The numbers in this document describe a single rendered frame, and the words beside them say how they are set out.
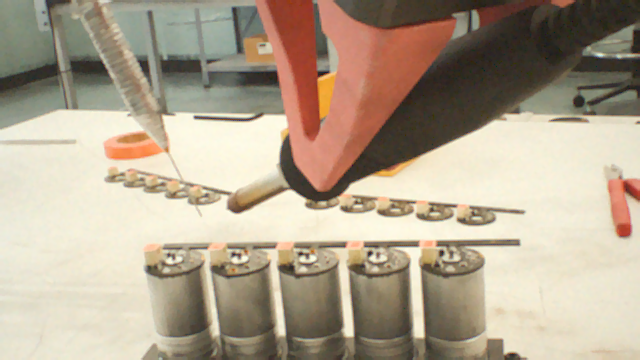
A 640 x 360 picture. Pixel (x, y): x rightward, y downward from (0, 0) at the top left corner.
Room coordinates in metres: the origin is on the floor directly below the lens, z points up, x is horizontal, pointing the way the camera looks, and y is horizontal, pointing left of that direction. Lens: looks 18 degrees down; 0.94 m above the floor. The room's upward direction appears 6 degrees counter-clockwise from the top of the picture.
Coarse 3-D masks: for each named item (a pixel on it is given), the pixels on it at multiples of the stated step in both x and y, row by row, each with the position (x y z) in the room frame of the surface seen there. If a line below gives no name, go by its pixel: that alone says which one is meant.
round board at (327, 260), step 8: (312, 248) 0.32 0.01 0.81; (320, 248) 0.32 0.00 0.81; (296, 256) 0.31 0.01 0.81; (320, 256) 0.31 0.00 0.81; (328, 256) 0.31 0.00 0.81; (336, 256) 0.31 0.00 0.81; (280, 264) 0.30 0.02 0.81; (288, 264) 0.30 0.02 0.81; (296, 264) 0.30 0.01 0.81; (312, 264) 0.30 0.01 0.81; (320, 264) 0.30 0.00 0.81; (328, 264) 0.30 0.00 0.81; (336, 264) 0.30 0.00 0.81; (288, 272) 0.30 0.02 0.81; (296, 272) 0.29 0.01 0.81; (304, 272) 0.29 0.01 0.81; (312, 272) 0.29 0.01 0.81; (320, 272) 0.29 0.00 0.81
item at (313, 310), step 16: (304, 256) 0.31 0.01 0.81; (336, 272) 0.30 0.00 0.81; (288, 288) 0.30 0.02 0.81; (304, 288) 0.29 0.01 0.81; (320, 288) 0.29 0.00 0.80; (336, 288) 0.30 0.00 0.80; (288, 304) 0.30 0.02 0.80; (304, 304) 0.29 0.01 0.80; (320, 304) 0.29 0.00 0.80; (336, 304) 0.30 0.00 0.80; (288, 320) 0.30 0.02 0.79; (304, 320) 0.29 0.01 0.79; (320, 320) 0.29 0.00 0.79; (336, 320) 0.30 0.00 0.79; (288, 336) 0.30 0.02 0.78; (304, 336) 0.29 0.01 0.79; (320, 336) 0.29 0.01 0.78; (336, 336) 0.30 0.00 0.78; (288, 352) 0.30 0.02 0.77; (304, 352) 0.29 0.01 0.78; (320, 352) 0.29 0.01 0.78; (336, 352) 0.30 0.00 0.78
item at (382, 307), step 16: (384, 256) 0.30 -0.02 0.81; (352, 272) 0.29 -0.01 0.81; (400, 272) 0.29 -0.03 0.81; (352, 288) 0.29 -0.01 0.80; (368, 288) 0.29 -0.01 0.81; (384, 288) 0.29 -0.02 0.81; (400, 288) 0.29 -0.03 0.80; (352, 304) 0.30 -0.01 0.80; (368, 304) 0.29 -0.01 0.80; (384, 304) 0.29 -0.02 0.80; (400, 304) 0.29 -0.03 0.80; (368, 320) 0.29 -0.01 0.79; (384, 320) 0.29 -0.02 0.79; (400, 320) 0.29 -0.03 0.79; (368, 336) 0.29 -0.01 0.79; (384, 336) 0.29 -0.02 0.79; (400, 336) 0.29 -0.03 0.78; (368, 352) 0.29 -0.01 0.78; (384, 352) 0.29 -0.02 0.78; (400, 352) 0.29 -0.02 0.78
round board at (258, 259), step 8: (232, 256) 0.32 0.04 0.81; (248, 256) 0.31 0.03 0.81; (256, 256) 0.31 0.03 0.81; (264, 256) 0.31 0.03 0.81; (208, 264) 0.31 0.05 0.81; (224, 264) 0.30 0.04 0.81; (232, 264) 0.31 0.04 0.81; (248, 264) 0.30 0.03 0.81; (256, 264) 0.31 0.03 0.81; (264, 264) 0.30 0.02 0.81; (216, 272) 0.30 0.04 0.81; (224, 272) 0.30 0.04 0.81; (232, 272) 0.30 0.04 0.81; (240, 272) 0.30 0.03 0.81; (248, 272) 0.30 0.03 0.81; (256, 272) 0.30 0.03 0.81
